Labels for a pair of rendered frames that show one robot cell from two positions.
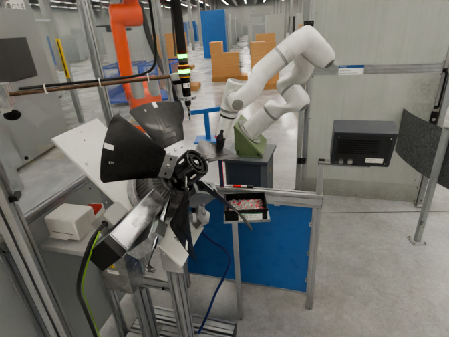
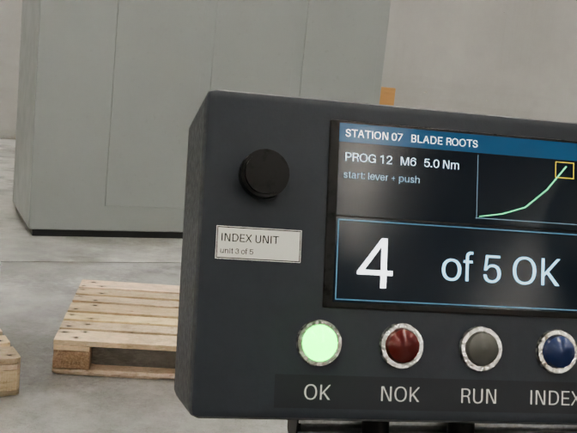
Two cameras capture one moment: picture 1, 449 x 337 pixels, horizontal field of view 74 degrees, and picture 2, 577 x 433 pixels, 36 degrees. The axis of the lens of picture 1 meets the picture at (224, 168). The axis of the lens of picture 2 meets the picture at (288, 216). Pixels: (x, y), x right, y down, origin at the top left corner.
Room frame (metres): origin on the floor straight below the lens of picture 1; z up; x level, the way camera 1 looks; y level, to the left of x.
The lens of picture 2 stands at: (1.76, -0.99, 1.27)
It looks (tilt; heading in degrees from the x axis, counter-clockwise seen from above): 9 degrees down; 151
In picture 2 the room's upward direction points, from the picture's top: 6 degrees clockwise
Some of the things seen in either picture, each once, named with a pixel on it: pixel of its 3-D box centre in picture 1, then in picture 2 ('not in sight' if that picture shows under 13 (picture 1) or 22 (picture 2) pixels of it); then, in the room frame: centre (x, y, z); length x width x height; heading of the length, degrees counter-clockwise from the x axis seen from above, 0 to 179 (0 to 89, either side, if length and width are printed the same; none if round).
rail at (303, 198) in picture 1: (240, 193); not in sight; (1.47, -0.08, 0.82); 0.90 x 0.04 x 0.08; 73
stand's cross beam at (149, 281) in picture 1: (157, 283); not in sight; (1.10, 0.37, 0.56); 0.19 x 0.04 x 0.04; 73
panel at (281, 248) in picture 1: (242, 244); not in sight; (1.47, -0.08, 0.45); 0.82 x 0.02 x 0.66; 73
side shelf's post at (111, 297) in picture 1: (109, 289); not in sight; (1.22, 0.68, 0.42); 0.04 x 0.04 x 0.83; 73
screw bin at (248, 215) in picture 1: (245, 206); not in sight; (1.29, -0.09, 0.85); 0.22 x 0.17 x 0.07; 87
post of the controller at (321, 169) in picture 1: (320, 177); not in sight; (1.34, -0.49, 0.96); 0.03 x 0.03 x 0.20; 73
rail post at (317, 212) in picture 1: (313, 261); not in sight; (1.34, -0.49, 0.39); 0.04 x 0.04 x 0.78; 73
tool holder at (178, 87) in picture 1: (183, 86); not in sight; (1.16, 0.13, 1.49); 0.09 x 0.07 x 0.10; 108
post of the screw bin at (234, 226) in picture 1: (237, 271); not in sight; (1.30, -0.03, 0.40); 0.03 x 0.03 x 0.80; 88
